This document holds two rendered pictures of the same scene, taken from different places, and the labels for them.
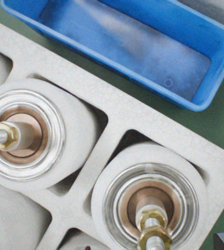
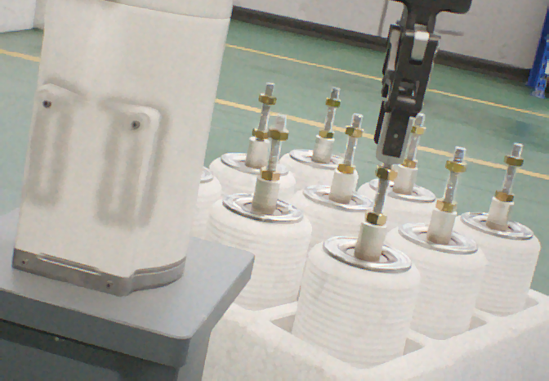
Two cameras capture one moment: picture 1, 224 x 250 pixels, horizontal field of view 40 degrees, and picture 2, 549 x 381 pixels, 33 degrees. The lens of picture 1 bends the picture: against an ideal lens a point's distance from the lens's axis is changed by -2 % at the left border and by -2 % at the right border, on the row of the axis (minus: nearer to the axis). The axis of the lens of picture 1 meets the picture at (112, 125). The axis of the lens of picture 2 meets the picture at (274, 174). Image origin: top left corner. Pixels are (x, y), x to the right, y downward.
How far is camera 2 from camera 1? 0.75 m
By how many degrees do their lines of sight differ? 72
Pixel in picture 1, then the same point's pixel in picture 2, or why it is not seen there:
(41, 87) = (479, 256)
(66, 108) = (460, 258)
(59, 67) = (493, 333)
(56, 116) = (454, 248)
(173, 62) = not seen: outside the picture
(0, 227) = (357, 218)
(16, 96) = (470, 244)
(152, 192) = (382, 260)
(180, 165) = (406, 275)
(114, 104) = (451, 345)
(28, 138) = (439, 229)
